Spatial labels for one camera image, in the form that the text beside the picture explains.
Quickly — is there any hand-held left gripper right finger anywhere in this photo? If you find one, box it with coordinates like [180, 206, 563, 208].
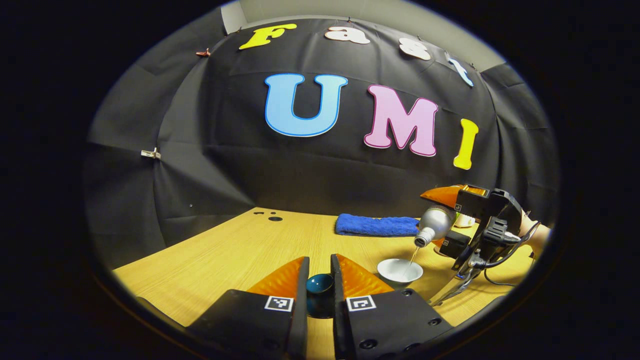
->
[330, 254, 453, 360]

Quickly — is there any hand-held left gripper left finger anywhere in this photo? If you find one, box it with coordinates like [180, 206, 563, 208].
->
[187, 256, 311, 360]

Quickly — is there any blue teacup lid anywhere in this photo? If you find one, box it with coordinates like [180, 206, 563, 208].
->
[306, 273, 335, 319]

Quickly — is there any silver water bottle green label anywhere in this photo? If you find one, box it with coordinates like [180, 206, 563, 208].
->
[413, 206, 457, 249]

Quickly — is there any white teacup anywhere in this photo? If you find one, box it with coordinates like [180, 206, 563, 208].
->
[376, 258, 424, 289]

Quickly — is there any blue towel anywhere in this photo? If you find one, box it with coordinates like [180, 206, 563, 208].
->
[335, 213, 423, 237]

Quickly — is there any black backdrop cloth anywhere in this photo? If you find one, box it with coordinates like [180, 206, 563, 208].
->
[82, 19, 561, 271]

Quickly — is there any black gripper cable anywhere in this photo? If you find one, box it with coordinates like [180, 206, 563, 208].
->
[477, 221, 542, 288]

